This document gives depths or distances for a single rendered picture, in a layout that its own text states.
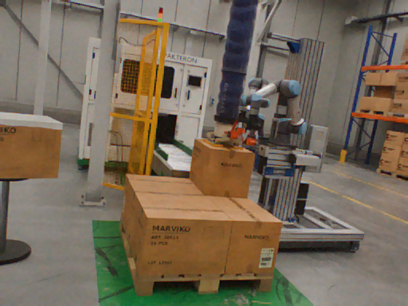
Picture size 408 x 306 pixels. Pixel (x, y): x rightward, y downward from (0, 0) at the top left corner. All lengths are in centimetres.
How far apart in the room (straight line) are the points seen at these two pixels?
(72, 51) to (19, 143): 964
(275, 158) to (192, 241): 130
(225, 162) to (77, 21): 978
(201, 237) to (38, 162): 124
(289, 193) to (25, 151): 246
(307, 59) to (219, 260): 209
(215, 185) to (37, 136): 142
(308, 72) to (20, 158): 261
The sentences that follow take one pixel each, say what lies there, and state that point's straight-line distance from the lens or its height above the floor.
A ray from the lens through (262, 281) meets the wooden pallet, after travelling 294.
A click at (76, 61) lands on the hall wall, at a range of 1232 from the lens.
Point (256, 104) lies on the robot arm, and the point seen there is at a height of 135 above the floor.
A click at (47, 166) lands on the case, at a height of 70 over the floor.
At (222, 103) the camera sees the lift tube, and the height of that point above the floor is 132.
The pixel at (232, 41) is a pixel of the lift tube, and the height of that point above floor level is 184.
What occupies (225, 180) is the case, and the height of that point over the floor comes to 69.
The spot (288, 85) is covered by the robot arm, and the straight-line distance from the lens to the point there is 323.
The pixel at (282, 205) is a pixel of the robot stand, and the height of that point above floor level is 40.
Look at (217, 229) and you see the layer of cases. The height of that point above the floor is 48.
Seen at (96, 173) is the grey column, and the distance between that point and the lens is 436.
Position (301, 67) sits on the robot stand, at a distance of 378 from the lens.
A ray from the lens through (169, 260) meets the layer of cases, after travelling 260.
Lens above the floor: 133
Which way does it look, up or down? 9 degrees down
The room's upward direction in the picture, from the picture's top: 9 degrees clockwise
